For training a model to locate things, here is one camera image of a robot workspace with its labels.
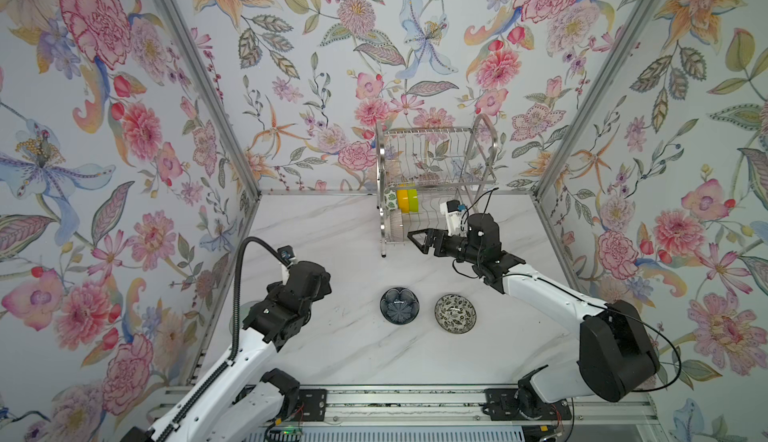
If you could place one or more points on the black white speckled bowl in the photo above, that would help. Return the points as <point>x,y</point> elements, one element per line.
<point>455,314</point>

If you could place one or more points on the aluminium corner post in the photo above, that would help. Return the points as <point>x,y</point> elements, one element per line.
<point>206,89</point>
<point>634,26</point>

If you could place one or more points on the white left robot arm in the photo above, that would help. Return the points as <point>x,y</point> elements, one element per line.
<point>222,388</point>

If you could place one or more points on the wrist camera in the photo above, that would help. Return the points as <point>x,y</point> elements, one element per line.
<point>287,255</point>
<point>454,213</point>

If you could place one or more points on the dark blue flower bowl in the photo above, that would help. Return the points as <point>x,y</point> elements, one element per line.
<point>399,306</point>

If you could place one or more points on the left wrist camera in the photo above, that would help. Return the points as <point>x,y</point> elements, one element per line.
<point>287,255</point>

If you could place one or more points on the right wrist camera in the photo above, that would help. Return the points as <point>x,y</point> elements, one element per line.
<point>454,213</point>

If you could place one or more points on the lime green bowl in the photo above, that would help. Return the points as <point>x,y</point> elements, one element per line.
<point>413,200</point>

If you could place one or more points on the aluminium corner post left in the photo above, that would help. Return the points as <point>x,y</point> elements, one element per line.
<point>206,89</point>

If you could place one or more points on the pink striped ceramic bowl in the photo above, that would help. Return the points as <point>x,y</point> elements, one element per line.
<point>394,227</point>

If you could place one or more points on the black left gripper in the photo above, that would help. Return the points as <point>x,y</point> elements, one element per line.
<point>276,320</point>

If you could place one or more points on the yellow bowl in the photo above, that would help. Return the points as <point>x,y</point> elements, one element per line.
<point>403,200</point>

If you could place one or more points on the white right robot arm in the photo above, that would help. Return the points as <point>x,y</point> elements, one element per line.
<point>614,355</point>

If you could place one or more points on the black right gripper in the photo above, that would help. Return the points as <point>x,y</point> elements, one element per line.
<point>442,244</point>

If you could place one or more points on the aluminium corner post right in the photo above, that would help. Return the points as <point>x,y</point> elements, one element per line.
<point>634,26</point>

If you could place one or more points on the green leaf pattern bowl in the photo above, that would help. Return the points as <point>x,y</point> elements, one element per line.
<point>391,199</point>

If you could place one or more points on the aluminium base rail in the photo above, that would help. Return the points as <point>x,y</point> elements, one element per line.
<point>409,413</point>

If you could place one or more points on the chrome wire dish rack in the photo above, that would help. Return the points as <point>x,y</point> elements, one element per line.
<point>441,163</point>

